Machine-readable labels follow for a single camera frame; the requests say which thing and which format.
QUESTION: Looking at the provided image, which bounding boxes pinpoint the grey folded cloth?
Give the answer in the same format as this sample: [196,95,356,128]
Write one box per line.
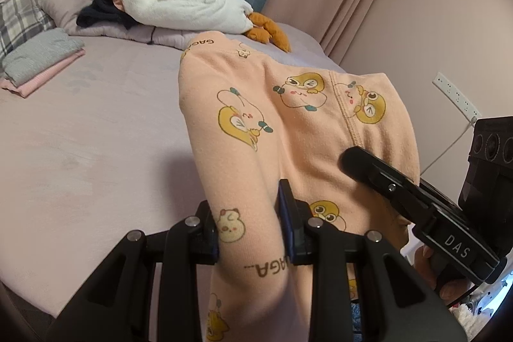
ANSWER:
[2,27,85,84]

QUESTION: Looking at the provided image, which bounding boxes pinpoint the person's right hand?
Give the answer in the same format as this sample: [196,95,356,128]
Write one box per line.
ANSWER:
[395,216,471,303]

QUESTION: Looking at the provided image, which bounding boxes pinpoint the dark clothes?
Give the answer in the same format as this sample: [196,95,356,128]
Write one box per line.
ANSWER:
[76,0,133,31]

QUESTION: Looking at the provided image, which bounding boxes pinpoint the white plush goose toy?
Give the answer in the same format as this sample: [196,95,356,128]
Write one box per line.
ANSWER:
[122,0,291,53]

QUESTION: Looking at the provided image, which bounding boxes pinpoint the pink folded cloth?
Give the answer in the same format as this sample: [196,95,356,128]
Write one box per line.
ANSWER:
[0,47,87,99]

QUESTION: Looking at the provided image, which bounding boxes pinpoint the white power cable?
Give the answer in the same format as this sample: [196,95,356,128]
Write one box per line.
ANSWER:
[421,117,477,174]

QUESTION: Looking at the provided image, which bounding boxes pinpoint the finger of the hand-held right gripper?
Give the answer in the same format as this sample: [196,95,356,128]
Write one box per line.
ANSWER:
[340,146,433,216]

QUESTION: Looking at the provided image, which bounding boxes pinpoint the grey plaid pillow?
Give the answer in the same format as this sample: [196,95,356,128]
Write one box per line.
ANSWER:
[0,0,91,60]

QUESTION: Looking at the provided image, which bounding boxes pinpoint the bed with purple sheet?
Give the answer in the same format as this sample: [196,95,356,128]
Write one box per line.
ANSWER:
[0,21,349,321]

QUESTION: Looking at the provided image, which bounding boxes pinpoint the white fluffy rug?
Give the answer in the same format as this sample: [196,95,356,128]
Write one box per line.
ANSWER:
[451,270,510,327]

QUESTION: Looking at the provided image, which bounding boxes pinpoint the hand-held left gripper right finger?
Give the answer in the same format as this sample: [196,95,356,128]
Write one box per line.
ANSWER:
[278,179,467,342]

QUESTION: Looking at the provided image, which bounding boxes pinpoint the white wall power strip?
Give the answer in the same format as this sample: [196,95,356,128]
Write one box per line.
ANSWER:
[433,71,482,119]

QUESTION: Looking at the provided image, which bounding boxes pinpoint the orange cartoon print shirt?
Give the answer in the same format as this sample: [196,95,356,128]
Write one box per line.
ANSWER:
[178,30,421,342]

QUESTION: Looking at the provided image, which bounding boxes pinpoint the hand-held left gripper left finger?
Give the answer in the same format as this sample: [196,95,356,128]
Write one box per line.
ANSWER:
[46,200,220,342]

